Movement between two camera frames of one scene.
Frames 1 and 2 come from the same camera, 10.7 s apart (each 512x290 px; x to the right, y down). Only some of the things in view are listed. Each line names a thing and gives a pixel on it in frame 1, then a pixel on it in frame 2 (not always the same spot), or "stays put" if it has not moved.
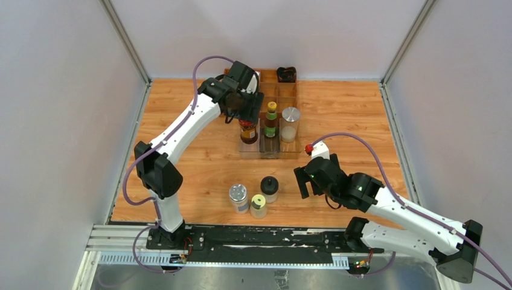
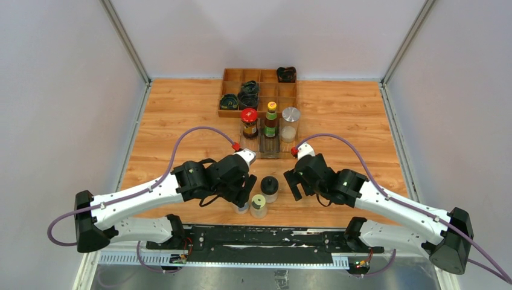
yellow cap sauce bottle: x=270 y=121 stays put
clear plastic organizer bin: x=273 y=148 stays put
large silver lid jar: x=290 y=118 stays put
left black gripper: x=246 y=114 → x=237 y=196
